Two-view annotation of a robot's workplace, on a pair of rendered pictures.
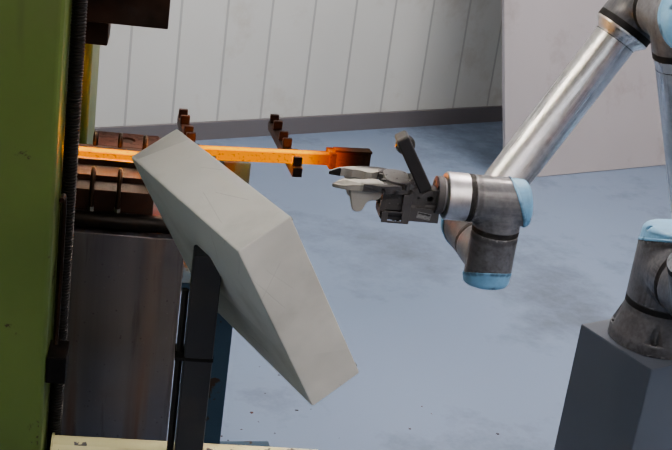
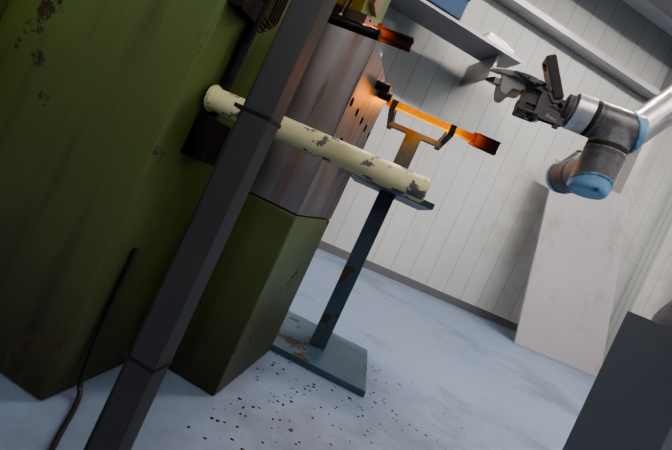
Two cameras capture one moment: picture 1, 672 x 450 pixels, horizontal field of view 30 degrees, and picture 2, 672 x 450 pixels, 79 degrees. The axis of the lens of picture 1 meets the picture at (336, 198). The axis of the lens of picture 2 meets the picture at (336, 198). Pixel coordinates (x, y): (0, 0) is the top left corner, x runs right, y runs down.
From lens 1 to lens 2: 1.65 m
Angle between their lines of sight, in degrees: 28
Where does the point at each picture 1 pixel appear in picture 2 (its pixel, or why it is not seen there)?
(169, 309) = (347, 90)
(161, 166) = not seen: outside the picture
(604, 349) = (651, 329)
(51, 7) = not seen: outside the picture
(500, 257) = (610, 162)
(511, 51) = (531, 285)
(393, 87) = (468, 291)
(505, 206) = (625, 120)
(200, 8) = (399, 219)
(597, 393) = (637, 365)
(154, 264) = (349, 52)
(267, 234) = not seen: outside the picture
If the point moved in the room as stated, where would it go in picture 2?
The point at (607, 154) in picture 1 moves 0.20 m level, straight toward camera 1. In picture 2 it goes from (567, 356) to (567, 358)
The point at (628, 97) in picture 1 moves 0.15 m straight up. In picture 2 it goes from (583, 333) to (590, 319)
